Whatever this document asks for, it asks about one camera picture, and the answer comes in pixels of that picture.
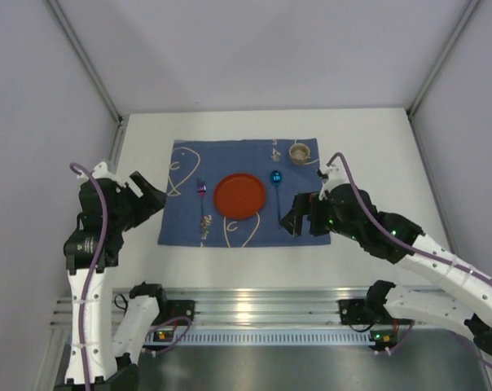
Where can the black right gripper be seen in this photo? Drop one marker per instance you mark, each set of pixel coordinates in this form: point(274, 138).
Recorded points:
point(311, 213)

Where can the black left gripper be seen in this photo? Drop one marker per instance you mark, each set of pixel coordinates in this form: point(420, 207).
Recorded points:
point(133, 199)

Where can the blue cloth placemat gold print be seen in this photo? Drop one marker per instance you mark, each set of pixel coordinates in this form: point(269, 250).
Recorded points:
point(214, 160)

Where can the blue metal spoon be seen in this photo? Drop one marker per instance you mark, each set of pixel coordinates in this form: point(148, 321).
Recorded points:
point(276, 180)

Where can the iridescent purple fork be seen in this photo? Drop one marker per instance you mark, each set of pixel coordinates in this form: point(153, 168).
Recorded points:
point(205, 219)

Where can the orange plastic plate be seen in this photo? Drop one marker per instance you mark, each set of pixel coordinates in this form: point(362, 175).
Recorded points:
point(239, 196)

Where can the speckled ceramic cup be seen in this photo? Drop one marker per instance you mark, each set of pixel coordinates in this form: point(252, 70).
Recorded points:
point(299, 154)

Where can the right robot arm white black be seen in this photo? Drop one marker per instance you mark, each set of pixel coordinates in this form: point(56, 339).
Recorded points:
point(466, 309)

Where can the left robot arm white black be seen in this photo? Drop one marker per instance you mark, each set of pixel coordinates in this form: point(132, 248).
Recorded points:
point(102, 358)

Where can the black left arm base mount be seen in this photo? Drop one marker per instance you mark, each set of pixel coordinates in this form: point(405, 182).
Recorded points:
point(178, 309)

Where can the aluminium front rail base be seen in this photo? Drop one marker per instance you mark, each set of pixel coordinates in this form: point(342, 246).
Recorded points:
point(256, 308)

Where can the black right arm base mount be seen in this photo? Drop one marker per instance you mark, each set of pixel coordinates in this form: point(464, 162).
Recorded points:
point(360, 311)

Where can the slotted grey cable duct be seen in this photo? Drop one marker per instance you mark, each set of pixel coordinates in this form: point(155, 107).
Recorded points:
point(267, 337)

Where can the aluminium frame rail left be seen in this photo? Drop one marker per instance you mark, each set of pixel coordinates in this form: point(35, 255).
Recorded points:
point(63, 22)

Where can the aluminium frame rail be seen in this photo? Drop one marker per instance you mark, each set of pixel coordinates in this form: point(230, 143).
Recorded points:
point(63, 22)
point(456, 32)

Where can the aluminium frame rail right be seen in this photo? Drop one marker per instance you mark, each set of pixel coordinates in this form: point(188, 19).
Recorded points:
point(456, 32)

